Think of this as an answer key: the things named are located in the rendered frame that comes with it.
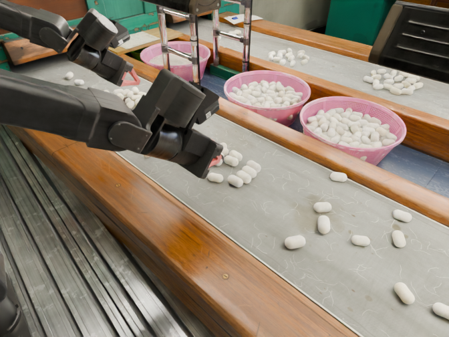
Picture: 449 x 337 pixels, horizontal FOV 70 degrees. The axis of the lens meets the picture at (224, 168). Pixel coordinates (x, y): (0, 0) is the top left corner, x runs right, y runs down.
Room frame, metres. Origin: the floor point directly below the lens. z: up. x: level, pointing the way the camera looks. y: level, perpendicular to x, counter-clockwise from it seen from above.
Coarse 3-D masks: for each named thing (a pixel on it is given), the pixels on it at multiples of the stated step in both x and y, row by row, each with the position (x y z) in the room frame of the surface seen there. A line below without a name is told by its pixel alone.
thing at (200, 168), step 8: (208, 144) 0.45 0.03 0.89; (216, 144) 0.44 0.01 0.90; (184, 152) 0.42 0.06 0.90; (208, 152) 0.44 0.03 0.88; (216, 152) 0.44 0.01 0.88; (168, 160) 0.41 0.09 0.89; (176, 160) 0.42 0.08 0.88; (184, 160) 0.42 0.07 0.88; (192, 160) 0.43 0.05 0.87; (200, 160) 0.44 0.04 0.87; (208, 160) 0.43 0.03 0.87; (192, 168) 0.43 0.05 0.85; (200, 168) 0.43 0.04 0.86; (200, 176) 0.42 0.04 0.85
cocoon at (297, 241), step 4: (292, 236) 0.36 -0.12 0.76; (296, 236) 0.36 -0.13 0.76; (300, 236) 0.36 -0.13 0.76; (288, 240) 0.35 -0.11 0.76; (292, 240) 0.35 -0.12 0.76; (296, 240) 0.35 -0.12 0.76; (300, 240) 0.35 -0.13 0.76; (304, 240) 0.36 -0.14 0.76; (288, 244) 0.35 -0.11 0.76; (292, 244) 0.35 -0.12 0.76; (296, 244) 0.35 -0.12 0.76; (300, 244) 0.35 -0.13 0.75; (304, 244) 0.35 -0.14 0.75; (288, 248) 0.35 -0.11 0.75; (292, 248) 0.35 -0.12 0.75
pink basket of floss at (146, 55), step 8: (152, 48) 1.31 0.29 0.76; (160, 48) 1.34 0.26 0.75; (176, 48) 1.36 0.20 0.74; (184, 48) 1.36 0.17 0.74; (200, 48) 1.32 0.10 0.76; (144, 56) 1.25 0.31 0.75; (152, 56) 1.29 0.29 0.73; (200, 56) 1.31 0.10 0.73; (208, 56) 1.20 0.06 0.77; (152, 64) 1.12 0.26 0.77; (200, 64) 1.16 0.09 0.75; (176, 72) 1.12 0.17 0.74; (184, 72) 1.12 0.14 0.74; (200, 72) 1.18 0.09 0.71
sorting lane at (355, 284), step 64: (64, 64) 1.19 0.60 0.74; (192, 192) 0.49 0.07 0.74; (256, 192) 0.49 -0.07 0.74; (320, 192) 0.49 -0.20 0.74; (256, 256) 0.33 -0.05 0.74; (320, 256) 0.33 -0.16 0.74; (384, 256) 0.33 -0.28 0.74; (448, 256) 0.33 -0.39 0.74; (384, 320) 0.22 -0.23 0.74; (448, 320) 0.22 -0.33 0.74
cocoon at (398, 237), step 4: (396, 232) 0.37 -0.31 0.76; (400, 232) 0.37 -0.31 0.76; (392, 236) 0.37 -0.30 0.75; (396, 236) 0.36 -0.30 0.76; (400, 236) 0.36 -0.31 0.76; (396, 240) 0.36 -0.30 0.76; (400, 240) 0.35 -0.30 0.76; (404, 240) 0.36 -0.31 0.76; (396, 244) 0.35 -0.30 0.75; (400, 244) 0.35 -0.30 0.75; (404, 244) 0.35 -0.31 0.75
